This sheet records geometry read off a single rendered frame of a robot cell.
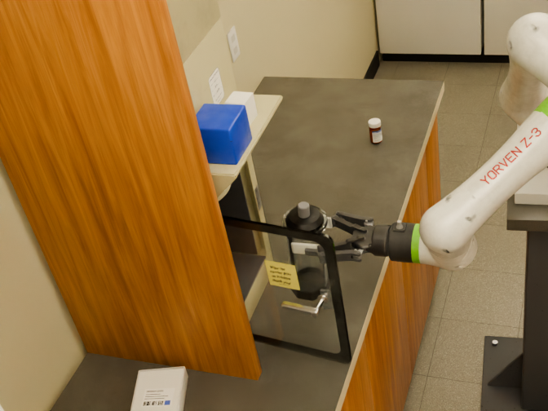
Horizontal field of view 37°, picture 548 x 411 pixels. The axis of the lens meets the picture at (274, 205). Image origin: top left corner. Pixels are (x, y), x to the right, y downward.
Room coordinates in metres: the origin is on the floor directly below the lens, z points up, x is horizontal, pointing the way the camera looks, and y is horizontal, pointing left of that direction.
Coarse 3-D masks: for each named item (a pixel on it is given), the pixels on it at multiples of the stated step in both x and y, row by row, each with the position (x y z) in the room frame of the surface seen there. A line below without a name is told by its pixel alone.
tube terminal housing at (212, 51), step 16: (208, 48) 1.65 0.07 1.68; (224, 48) 1.72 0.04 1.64; (192, 64) 1.58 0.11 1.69; (208, 64) 1.64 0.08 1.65; (224, 64) 1.71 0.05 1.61; (192, 80) 1.56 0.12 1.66; (224, 80) 1.69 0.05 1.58; (192, 96) 1.55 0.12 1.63; (208, 96) 1.61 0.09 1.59; (224, 96) 1.67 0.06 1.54; (256, 208) 1.74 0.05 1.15
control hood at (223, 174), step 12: (264, 96) 1.70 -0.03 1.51; (276, 96) 1.68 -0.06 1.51; (264, 108) 1.64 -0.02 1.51; (276, 108) 1.65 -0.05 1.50; (264, 120) 1.59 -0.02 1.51; (252, 132) 1.55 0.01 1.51; (252, 144) 1.50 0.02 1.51; (216, 168) 1.44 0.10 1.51; (228, 168) 1.43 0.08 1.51; (240, 168) 1.43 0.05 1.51; (216, 180) 1.42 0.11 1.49; (228, 180) 1.41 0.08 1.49; (216, 192) 1.42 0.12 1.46
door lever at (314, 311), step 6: (318, 300) 1.31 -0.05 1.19; (324, 300) 1.30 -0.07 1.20; (282, 306) 1.31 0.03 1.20; (288, 306) 1.30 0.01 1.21; (294, 306) 1.29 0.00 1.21; (300, 306) 1.29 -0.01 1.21; (306, 306) 1.29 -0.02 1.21; (318, 306) 1.28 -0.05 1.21; (300, 312) 1.28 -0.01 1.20; (306, 312) 1.27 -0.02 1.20; (312, 312) 1.26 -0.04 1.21; (318, 312) 1.26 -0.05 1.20
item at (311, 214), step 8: (296, 208) 1.55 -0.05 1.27; (304, 208) 1.51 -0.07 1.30; (312, 208) 1.54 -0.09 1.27; (288, 216) 1.53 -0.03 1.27; (296, 216) 1.52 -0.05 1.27; (304, 216) 1.51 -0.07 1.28; (312, 216) 1.51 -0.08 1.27; (320, 216) 1.51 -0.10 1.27; (288, 224) 1.51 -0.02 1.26; (296, 224) 1.49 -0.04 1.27; (304, 224) 1.49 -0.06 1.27; (312, 224) 1.49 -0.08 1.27
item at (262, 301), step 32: (224, 224) 1.42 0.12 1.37; (256, 224) 1.38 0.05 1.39; (256, 256) 1.39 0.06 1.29; (288, 256) 1.34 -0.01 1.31; (320, 256) 1.30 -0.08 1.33; (256, 288) 1.40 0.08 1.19; (288, 288) 1.35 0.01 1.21; (320, 288) 1.31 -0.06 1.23; (256, 320) 1.41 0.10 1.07; (288, 320) 1.36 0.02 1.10; (320, 320) 1.31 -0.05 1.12; (320, 352) 1.32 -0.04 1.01
